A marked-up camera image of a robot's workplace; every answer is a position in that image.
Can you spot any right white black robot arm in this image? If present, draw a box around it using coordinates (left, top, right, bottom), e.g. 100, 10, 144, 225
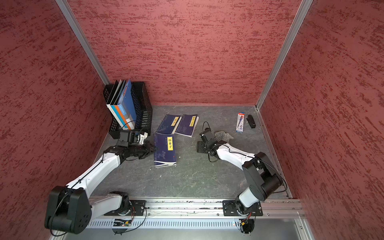
197, 133, 285, 216

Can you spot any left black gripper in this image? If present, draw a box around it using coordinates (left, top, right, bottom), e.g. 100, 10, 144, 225
128, 140, 160, 159

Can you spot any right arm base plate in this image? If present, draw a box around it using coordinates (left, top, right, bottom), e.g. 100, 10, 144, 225
222, 201, 263, 217

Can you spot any small black device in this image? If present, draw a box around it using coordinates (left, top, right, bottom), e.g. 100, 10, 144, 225
247, 115, 256, 129

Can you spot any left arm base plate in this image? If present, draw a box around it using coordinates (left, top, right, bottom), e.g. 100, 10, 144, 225
105, 200, 147, 217

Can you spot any white blue pen box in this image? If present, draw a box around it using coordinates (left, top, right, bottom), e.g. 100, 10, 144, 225
236, 113, 245, 133

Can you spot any grey fluffy cleaning cloth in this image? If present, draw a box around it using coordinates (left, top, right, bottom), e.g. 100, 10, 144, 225
215, 131, 234, 143

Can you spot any blue orange upright folder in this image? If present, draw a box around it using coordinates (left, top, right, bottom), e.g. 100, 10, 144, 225
115, 80, 137, 130

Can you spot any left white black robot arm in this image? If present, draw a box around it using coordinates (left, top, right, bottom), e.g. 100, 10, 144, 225
44, 141, 158, 236

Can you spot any blue book back left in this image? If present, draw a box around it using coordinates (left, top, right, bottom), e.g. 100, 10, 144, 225
157, 114, 182, 135

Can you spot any black mesh file basket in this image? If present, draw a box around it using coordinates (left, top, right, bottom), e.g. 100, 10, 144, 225
103, 82, 153, 139

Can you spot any slotted cable duct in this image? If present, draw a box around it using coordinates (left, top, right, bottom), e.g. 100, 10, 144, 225
87, 218, 241, 230

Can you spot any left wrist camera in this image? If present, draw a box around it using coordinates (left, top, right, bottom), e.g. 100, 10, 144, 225
116, 130, 149, 147

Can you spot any white teal upright book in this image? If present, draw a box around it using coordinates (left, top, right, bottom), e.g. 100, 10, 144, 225
107, 80, 129, 130

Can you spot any purple book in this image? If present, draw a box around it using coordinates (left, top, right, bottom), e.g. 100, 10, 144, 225
175, 115, 199, 138
154, 134, 177, 162
154, 161, 177, 168

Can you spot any aluminium rail frame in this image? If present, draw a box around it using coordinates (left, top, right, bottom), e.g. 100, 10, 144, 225
91, 199, 314, 240

